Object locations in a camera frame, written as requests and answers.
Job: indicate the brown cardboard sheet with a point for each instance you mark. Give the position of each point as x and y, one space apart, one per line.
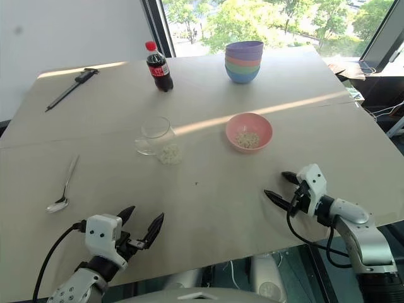
348 71

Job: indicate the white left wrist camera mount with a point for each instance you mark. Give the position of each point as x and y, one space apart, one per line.
101 233

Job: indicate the green stacked bowl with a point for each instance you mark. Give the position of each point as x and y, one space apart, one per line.
243 68

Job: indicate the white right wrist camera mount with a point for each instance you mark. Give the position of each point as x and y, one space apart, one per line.
314 186

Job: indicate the cola bottle red cap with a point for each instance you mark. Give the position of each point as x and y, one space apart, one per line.
159 71

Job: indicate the clear glass cup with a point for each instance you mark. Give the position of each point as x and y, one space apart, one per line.
148 142

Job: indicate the dark side cabinet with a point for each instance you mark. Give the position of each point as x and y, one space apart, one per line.
382 88

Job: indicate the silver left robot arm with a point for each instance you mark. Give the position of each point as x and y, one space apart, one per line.
79 284

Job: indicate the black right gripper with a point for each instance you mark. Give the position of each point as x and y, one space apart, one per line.
301 199

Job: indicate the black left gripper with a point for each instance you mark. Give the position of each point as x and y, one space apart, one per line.
126 246

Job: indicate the blue stacked bowl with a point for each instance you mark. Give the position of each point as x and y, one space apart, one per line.
242 77

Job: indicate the black digital caliper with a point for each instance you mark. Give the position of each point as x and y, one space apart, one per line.
71 90

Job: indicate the pink stacked bowl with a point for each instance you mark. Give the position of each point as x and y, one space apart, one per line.
243 61

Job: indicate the metal spoon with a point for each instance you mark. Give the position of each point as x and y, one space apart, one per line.
58 204

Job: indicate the large pink bowl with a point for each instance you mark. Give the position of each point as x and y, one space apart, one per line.
236 126

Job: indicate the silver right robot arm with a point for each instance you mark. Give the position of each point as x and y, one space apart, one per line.
366 240

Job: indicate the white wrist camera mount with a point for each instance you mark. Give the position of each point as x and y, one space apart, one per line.
314 186
101 233

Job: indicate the dark slanted window post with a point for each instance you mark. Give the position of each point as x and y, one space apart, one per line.
158 25

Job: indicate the white rounded robot leg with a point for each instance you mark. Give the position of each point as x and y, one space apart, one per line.
268 281

